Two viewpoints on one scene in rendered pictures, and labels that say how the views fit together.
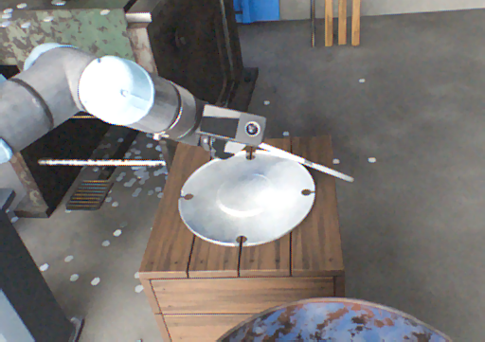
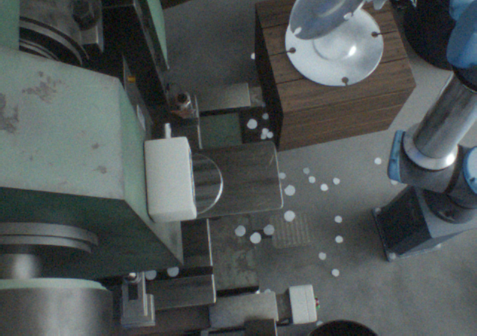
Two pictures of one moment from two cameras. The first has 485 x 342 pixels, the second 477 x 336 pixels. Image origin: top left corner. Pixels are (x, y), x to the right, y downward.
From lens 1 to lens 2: 1.68 m
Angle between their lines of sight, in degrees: 60
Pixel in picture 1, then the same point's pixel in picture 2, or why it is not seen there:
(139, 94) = not seen: outside the picture
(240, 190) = (333, 45)
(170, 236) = (383, 77)
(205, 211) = (357, 63)
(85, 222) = (279, 266)
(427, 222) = (228, 1)
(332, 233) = not seen: outside the picture
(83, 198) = (298, 231)
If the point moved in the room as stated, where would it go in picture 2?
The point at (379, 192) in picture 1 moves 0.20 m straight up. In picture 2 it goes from (202, 31) to (197, 0)
